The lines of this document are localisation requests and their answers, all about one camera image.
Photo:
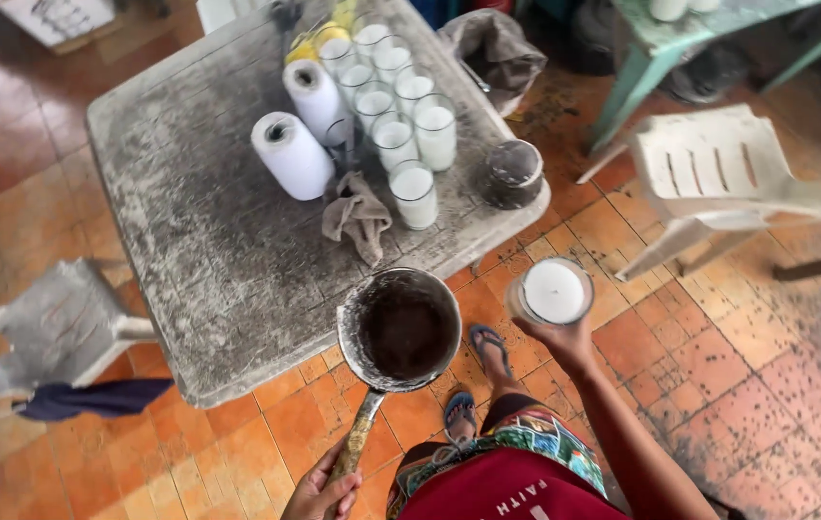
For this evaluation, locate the black tyre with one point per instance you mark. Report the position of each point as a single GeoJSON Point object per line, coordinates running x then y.
{"type": "Point", "coordinates": [706, 72]}

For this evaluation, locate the person's left hand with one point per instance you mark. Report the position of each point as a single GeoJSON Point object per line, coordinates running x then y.
{"type": "Point", "coordinates": [313, 495]}

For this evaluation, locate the dark round tin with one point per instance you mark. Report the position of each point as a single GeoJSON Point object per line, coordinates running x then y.
{"type": "Point", "coordinates": [510, 177]}

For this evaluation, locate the white candle jar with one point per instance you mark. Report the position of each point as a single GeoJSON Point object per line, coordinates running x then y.
{"type": "Point", "coordinates": [704, 4]}
{"type": "Point", "coordinates": [668, 9]}

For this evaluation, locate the white paper roll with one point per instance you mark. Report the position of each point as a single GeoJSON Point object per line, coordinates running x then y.
{"type": "Point", "coordinates": [315, 97]}
{"type": "Point", "coordinates": [295, 155]}

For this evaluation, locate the red shirt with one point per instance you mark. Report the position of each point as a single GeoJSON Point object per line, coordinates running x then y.
{"type": "Point", "coordinates": [511, 495]}

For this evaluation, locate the grey sack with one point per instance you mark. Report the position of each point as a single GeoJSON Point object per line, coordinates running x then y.
{"type": "Point", "coordinates": [497, 50]}

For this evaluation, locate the green metal table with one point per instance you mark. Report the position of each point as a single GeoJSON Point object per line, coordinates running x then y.
{"type": "Point", "coordinates": [663, 43]}

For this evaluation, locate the colourful patterned shorts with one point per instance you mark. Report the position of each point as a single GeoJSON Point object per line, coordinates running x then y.
{"type": "Point", "coordinates": [526, 433]}

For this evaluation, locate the grey plastic table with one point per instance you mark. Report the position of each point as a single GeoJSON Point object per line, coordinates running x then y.
{"type": "Point", "coordinates": [201, 238]}

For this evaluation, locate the person's right fingers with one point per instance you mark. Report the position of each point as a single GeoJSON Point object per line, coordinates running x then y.
{"type": "Point", "coordinates": [514, 303]}

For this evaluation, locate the grey rag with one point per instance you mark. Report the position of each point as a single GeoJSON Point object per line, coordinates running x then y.
{"type": "Point", "coordinates": [356, 217]}

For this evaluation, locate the cardboard box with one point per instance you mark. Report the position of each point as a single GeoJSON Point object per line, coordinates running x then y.
{"type": "Point", "coordinates": [56, 22]}

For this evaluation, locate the dark blue cloth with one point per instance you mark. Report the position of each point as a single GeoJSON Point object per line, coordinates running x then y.
{"type": "Point", "coordinates": [92, 399]}

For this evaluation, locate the white plastic chair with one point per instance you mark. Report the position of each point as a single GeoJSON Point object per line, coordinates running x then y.
{"type": "Point", "coordinates": [56, 332]}
{"type": "Point", "coordinates": [706, 166]}

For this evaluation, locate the blue flip-flop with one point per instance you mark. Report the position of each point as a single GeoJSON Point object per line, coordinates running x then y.
{"type": "Point", "coordinates": [490, 347]}
{"type": "Point", "coordinates": [459, 415]}

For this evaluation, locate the empty clear glass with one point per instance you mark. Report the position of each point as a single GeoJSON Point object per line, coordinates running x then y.
{"type": "Point", "coordinates": [340, 144]}

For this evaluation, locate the group of white glass candles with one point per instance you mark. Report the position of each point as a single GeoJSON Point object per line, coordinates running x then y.
{"type": "Point", "coordinates": [396, 108]}

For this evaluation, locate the white glass candle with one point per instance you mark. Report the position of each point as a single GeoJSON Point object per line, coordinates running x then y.
{"type": "Point", "coordinates": [553, 290]}

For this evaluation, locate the person's right hand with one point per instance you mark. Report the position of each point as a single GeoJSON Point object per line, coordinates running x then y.
{"type": "Point", "coordinates": [562, 343]}

